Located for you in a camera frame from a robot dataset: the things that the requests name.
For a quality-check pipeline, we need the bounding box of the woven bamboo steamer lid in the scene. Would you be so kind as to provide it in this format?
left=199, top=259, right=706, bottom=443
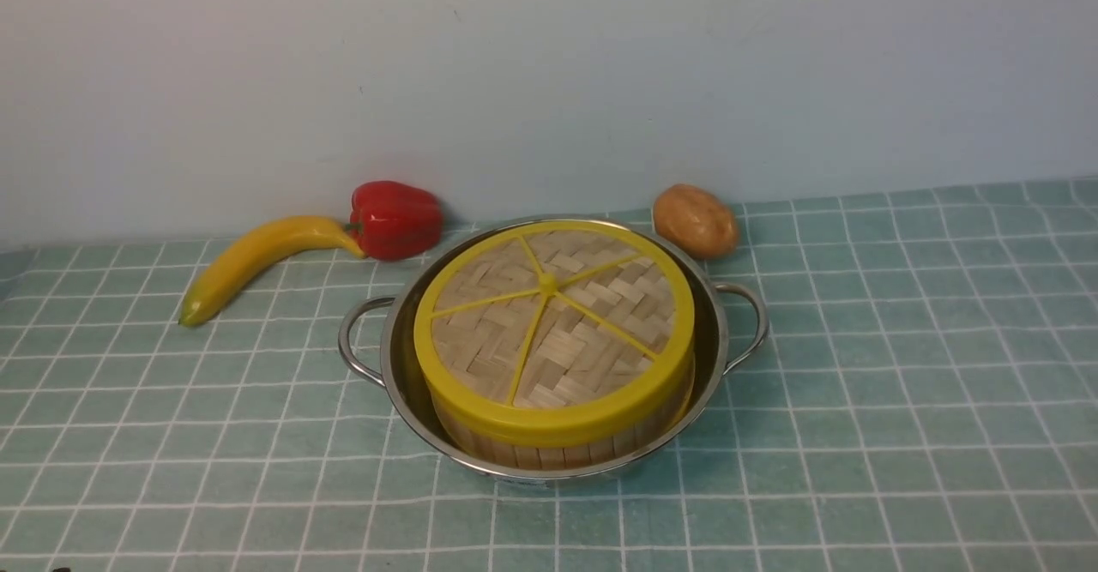
left=412, top=220, right=697, bottom=399

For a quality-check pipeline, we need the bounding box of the bamboo steamer basket yellow rim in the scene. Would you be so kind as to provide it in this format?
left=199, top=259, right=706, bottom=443
left=428, top=357, right=697, bottom=471

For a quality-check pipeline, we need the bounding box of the stainless steel pot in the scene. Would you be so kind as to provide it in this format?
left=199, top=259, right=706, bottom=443
left=337, top=216, right=769, bottom=487

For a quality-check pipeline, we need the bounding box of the brown potato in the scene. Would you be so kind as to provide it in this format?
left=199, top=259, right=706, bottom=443
left=652, top=183, right=740, bottom=261

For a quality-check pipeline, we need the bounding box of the red bell pepper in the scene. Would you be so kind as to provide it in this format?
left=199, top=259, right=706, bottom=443
left=347, top=180, right=444, bottom=261

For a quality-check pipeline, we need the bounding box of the yellow banana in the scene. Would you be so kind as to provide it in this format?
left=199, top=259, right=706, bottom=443
left=177, top=215, right=365, bottom=328

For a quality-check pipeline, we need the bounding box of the green checkered tablecloth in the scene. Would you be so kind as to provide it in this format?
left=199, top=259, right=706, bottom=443
left=1, top=180, right=1097, bottom=571

